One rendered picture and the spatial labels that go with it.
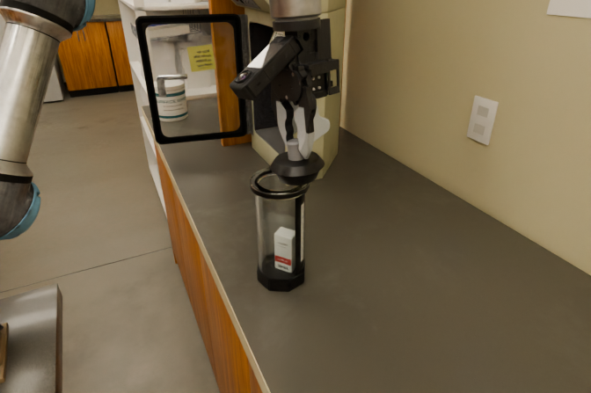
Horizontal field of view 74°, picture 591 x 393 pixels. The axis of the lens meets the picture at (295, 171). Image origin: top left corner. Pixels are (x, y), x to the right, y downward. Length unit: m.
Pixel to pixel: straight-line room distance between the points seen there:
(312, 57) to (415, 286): 0.49
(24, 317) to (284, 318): 0.47
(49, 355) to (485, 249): 0.88
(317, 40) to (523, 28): 0.56
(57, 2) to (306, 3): 0.47
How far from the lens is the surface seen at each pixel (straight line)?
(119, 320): 2.21
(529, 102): 1.05
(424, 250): 0.96
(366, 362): 0.71
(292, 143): 0.64
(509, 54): 1.08
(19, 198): 0.87
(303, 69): 0.59
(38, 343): 0.85
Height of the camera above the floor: 1.50
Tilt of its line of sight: 27 degrees down
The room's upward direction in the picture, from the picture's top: straight up
